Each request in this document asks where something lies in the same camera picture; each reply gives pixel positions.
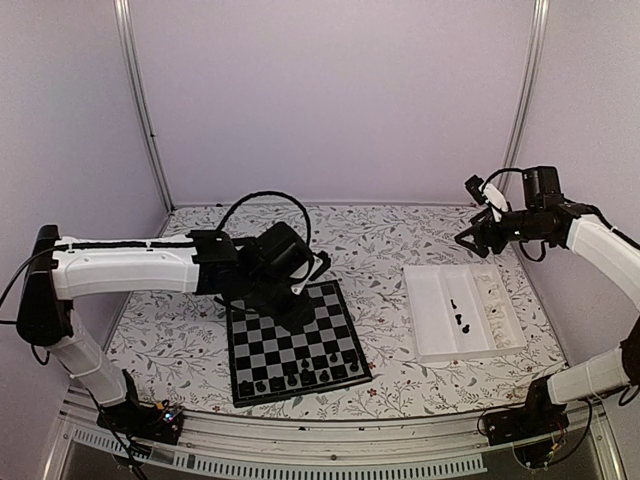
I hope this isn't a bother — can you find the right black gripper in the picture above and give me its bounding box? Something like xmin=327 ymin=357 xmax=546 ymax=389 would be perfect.
xmin=455 ymin=207 xmax=548 ymax=259

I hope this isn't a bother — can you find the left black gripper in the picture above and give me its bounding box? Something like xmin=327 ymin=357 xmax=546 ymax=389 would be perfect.
xmin=241 ymin=273 xmax=316 ymax=333

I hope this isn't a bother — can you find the black and white chessboard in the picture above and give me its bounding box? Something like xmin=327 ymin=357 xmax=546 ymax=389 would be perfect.
xmin=226 ymin=280 xmax=373 ymax=408

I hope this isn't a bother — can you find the white plastic compartment tray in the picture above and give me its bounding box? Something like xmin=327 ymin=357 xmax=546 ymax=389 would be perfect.
xmin=403 ymin=264 xmax=527 ymax=363

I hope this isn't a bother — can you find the black chess bishop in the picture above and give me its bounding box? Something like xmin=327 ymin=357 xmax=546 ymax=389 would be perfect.
xmin=269 ymin=377 xmax=284 ymax=392

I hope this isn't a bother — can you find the black chess rook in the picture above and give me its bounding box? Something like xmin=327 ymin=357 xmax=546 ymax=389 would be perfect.
xmin=239 ymin=380 xmax=252 ymax=395

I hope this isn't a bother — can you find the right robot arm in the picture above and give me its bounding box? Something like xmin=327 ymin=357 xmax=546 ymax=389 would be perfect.
xmin=455 ymin=166 xmax=639 ymax=436

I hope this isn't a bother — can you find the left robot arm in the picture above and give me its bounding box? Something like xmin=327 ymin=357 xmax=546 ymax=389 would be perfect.
xmin=14 ymin=222 xmax=331 ymax=434

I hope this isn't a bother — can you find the floral patterned table mat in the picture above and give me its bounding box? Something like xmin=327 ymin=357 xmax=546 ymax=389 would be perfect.
xmin=107 ymin=200 xmax=565 ymax=420

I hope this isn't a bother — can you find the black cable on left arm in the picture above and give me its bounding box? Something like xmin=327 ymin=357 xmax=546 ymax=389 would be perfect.
xmin=215 ymin=190 xmax=314 ymax=246

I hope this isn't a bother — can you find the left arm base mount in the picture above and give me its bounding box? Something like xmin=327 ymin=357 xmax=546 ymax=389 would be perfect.
xmin=97 ymin=400 xmax=184 ymax=445

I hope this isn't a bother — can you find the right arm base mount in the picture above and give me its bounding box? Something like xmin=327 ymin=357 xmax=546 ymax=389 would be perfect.
xmin=476 ymin=405 xmax=569 ymax=469

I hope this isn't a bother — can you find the aluminium front rail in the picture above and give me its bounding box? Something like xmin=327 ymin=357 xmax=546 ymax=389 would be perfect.
xmin=40 ymin=384 xmax=632 ymax=479

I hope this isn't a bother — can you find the right aluminium frame post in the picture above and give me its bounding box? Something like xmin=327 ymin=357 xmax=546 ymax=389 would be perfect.
xmin=501 ymin=0 xmax=550 ymax=168

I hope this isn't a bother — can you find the aluminium frame post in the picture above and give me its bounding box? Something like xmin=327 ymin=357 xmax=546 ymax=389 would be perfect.
xmin=501 ymin=0 xmax=550 ymax=168
xmin=113 ymin=0 xmax=175 ymax=213

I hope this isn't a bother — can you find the left aluminium frame post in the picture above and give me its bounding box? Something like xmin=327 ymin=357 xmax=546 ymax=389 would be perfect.
xmin=113 ymin=0 xmax=175 ymax=213

